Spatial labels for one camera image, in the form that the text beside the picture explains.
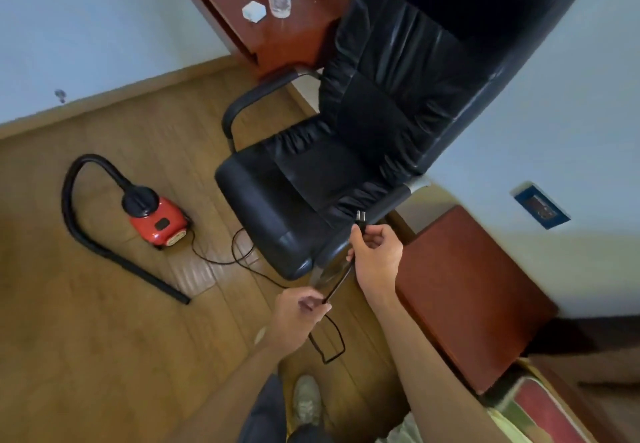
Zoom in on reddish wooden desk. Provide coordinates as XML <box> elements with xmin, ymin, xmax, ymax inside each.
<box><xmin>162</xmin><ymin>0</ymin><xmax>354</xmax><ymax>81</ymax></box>

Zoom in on red canister vacuum cleaner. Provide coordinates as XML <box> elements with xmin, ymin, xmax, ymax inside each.
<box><xmin>122</xmin><ymin>185</ymin><xmax>194</xmax><ymax>251</ymax></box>

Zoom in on black vacuum hose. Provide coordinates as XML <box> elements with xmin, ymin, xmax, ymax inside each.
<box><xmin>60</xmin><ymin>153</ymin><xmax>192</xmax><ymax>306</ymax></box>

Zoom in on person's light shirt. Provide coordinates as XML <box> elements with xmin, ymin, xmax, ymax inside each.
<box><xmin>375</xmin><ymin>409</ymin><xmax>532</xmax><ymax>443</ymax></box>

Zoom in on reddish brown wooden cabinet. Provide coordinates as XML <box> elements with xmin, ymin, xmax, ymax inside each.
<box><xmin>394</xmin><ymin>205</ymin><xmax>560</xmax><ymax>396</ymax></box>

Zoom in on person's right hand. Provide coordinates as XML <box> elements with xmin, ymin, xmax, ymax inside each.
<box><xmin>346</xmin><ymin>224</ymin><xmax>405</xmax><ymax>304</ymax></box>

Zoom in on person's grey shoe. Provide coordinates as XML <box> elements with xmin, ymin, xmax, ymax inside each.
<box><xmin>292</xmin><ymin>375</ymin><xmax>324</xmax><ymax>429</ymax></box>

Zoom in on person's left hand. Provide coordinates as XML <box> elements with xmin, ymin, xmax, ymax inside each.
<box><xmin>263</xmin><ymin>288</ymin><xmax>333</xmax><ymax>356</ymax></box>

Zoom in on red and green bed cover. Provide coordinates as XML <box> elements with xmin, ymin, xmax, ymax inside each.
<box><xmin>479</xmin><ymin>377</ymin><xmax>592</xmax><ymax>443</ymax></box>

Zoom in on person's right forearm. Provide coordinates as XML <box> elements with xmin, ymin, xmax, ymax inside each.
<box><xmin>363</xmin><ymin>292</ymin><xmax>497</xmax><ymax>443</ymax></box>

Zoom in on black leather office chair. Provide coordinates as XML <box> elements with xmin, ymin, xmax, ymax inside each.
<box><xmin>214</xmin><ymin>0</ymin><xmax>609</xmax><ymax>289</ymax></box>

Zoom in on black power cord with plug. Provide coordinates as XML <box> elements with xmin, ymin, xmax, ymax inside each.
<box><xmin>188</xmin><ymin>210</ymin><xmax>371</xmax><ymax>365</ymax></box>

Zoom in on person's dark trousers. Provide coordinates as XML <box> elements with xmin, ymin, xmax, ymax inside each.
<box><xmin>239</xmin><ymin>373</ymin><xmax>333</xmax><ymax>443</ymax></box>

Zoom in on person's left forearm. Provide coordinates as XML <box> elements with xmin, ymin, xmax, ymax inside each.
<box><xmin>169</xmin><ymin>346</ymin><xmax>287</xmax><ymax>443</ymax></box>

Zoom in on blue wall socket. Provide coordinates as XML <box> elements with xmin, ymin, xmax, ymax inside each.
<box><xmin>514</xmin><ymin>183</ymin><xmax>572</xmax><ymax>231</ymax></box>

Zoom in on small white box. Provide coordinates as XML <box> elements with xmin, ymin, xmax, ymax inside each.
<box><xmin>242</xmin><ymin>1</ymin><xmax>268</xmax><ymax>23</ymax></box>

